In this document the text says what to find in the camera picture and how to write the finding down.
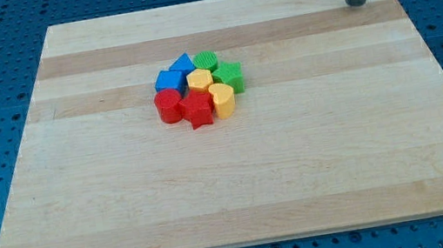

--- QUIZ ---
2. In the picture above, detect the light wooden board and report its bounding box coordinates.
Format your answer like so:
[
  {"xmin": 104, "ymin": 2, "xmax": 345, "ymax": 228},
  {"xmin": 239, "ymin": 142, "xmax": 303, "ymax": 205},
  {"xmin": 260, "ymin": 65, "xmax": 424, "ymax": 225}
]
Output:
[{"xmin": 0, "ymin": 0, "xmax": 443, "ymax": 248}]

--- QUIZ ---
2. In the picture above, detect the green cylinder block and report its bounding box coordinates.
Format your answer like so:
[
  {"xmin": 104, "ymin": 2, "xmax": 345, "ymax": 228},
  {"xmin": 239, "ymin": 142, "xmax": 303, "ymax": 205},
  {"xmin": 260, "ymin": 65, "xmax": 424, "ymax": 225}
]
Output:
[{"xmin": 192, "ymin": 50, "xmax": 218, "ymax": 71}]

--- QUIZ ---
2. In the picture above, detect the yellow heart block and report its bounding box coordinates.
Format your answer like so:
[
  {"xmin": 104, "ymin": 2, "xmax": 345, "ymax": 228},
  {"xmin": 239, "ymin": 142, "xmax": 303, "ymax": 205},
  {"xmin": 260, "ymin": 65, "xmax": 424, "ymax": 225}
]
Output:
[{"xmin": 208, "ymin": 83, "xmax": 236, "ymax": 119}]

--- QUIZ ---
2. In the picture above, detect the red star block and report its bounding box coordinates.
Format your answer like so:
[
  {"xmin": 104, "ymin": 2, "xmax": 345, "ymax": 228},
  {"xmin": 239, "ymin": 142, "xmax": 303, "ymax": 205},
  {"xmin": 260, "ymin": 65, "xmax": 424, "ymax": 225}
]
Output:
[{"xmin": 179, "ymin": 90, "xmax": 214, "ymax": 130}]

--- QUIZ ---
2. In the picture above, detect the red cylinder block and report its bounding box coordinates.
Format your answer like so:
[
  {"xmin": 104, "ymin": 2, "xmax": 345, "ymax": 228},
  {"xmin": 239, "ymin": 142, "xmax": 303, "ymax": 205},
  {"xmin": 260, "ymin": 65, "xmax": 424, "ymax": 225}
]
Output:
[{"xmin": 153, "ymin": 88, "xmax": 183, "ymax": 124}]

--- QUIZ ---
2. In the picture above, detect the blue cube block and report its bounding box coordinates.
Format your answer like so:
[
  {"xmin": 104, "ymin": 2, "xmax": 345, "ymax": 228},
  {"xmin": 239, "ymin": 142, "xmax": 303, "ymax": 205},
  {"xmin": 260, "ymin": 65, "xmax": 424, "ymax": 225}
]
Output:
[{"xmin": 154, "ymin": 70, "xmax": 185, "ymax": 96}]

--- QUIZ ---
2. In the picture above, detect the yellow hexagon block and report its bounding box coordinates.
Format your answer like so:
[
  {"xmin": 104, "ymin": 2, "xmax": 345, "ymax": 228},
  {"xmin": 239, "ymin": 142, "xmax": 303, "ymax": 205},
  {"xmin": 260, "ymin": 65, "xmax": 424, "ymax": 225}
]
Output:
[{"xmin": 186, "ymin": 69, "xmax": 213, "ymax": 92}]

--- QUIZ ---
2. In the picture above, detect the blue triangle block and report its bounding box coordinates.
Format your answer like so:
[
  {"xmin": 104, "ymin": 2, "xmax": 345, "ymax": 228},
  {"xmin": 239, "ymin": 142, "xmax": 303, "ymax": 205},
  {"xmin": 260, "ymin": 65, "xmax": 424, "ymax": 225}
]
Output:
[{"xmin": 169, "ymin": 53, "xmax": 196, "ymax": 76}]

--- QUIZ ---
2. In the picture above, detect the green star block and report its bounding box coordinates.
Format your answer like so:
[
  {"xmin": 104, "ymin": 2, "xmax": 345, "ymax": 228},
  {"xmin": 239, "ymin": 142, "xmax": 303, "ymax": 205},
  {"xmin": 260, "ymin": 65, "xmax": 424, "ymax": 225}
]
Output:
[{"xmin": 212, "ymin": 62, "xmax": 245, "ymax": 94}]

